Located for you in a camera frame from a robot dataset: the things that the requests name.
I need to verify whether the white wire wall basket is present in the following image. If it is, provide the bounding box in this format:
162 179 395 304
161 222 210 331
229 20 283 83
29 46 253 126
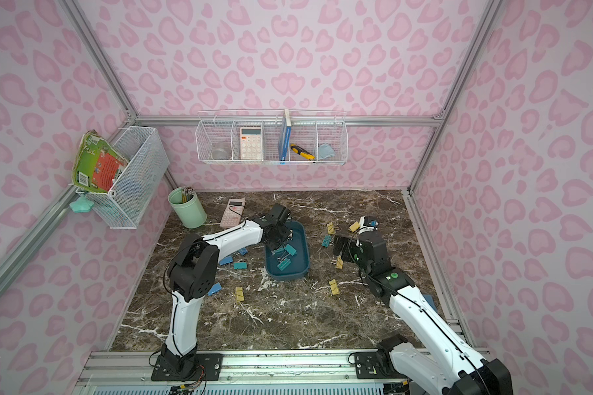
195 109 349 165

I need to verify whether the mint star hook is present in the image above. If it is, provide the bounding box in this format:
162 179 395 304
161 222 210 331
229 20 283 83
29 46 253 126
69 194 95 213

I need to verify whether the blue book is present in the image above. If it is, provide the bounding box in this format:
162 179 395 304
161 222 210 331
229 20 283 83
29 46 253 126
278 109 293 164

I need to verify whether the clear tape roll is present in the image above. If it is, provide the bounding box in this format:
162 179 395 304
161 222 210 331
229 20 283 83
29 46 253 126
210 143 232 161

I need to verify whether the light blue cloth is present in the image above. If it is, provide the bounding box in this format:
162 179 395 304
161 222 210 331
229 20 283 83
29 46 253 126
318 143 336 161

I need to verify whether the pink calculator on table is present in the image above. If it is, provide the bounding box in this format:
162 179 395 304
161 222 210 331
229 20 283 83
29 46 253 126
220 198 245 229

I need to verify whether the white orange calculator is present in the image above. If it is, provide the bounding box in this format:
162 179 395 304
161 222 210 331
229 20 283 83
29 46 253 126
240 126 264 161

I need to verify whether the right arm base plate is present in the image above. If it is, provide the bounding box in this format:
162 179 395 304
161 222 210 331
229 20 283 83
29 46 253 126
348 350 403 380

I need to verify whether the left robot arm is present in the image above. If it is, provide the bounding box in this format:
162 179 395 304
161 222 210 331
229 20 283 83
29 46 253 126
158 203 291 379

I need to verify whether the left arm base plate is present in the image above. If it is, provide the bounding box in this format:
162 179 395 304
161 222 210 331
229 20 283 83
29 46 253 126
151 352 223 382

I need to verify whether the white mesh side basket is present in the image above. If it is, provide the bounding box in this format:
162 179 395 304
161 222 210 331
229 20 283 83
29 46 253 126
83 126 169 230

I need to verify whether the green red booklet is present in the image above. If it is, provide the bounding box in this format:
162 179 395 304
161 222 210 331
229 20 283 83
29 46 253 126
72 130 128 194

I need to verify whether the yellow binder clip mid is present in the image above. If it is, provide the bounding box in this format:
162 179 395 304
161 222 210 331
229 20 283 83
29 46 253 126
335 256 344 270

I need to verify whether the mint green pen cup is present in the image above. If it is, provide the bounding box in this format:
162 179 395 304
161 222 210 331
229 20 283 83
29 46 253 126
168 186 207 229

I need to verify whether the yellow black utility knife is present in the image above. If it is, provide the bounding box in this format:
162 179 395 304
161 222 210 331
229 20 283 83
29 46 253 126
290 144 316 161

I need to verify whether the yellow binder clip table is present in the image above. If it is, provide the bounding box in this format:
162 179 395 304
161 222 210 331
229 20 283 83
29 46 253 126
235 286 245 303
329 280 340 296

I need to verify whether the teal binder clip table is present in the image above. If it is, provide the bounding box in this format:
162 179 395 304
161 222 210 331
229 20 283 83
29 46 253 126
321 235 332 248

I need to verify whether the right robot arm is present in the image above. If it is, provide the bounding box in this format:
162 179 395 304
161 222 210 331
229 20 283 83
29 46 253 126
334 217 513 394

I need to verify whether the teal plastic storage box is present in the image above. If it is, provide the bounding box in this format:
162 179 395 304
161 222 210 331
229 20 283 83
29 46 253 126
265 222 310 281

